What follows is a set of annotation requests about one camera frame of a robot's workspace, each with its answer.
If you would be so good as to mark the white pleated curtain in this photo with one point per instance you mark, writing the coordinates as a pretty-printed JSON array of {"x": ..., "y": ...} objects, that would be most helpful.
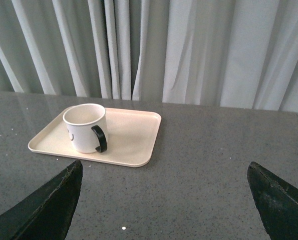
[{"x": 228, "y": 53}]

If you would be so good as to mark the white mug with black handle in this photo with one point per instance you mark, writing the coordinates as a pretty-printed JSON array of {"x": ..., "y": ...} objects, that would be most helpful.
[{"x": 87, "y": 127}]

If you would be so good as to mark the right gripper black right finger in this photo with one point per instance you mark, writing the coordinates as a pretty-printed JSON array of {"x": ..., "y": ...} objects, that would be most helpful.
[{"x": 276, "y": 201}]

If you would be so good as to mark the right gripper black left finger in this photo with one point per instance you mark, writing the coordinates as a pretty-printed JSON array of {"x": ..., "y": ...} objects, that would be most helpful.
[{"x": 47, "y": 213}]

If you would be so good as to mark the pale pink rectangular tray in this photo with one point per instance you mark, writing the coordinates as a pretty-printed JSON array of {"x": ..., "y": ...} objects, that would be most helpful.
[{"x": 132, "y": 136}]

